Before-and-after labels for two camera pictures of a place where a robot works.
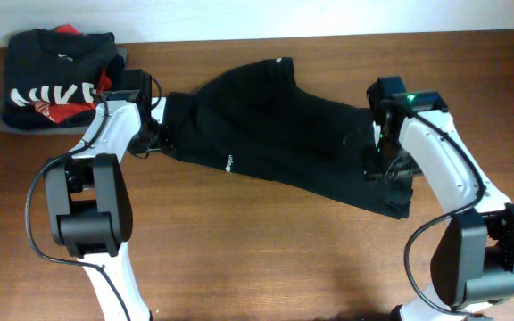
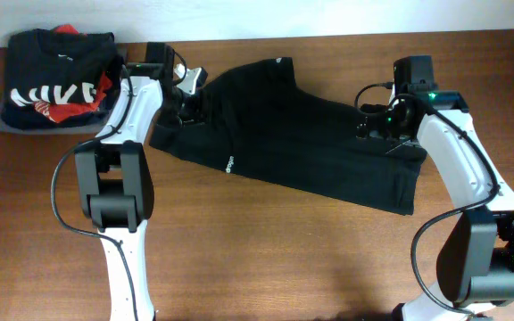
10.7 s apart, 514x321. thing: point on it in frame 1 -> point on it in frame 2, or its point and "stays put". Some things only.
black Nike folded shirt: (50, 66) stays put
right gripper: (374, 166) -> (375, 128)
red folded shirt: (59, 112) stays put
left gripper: (166, 142) -> (194, 115)
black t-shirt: (253, 119) stays put
